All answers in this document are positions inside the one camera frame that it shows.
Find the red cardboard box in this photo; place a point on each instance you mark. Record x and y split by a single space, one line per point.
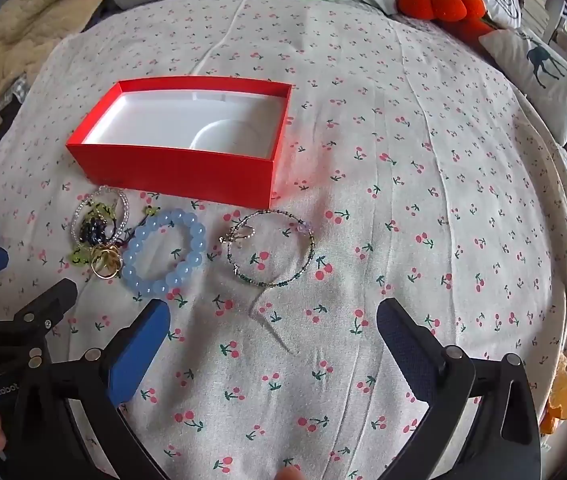
173 170

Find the beige fleece blanket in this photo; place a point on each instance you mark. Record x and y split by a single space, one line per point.
23 25

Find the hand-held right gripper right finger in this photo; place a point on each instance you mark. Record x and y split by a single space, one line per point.
406 347

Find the person's right hand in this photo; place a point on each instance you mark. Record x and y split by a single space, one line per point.
288 473

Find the cherry print bedsheet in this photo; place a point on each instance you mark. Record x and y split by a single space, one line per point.
388 185

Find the deer print pillow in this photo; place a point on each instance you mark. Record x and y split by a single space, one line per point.
538 70

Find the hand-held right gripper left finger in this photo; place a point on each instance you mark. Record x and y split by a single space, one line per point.
138 355

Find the orange pumpkin plush toy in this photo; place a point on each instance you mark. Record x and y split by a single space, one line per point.
438 2

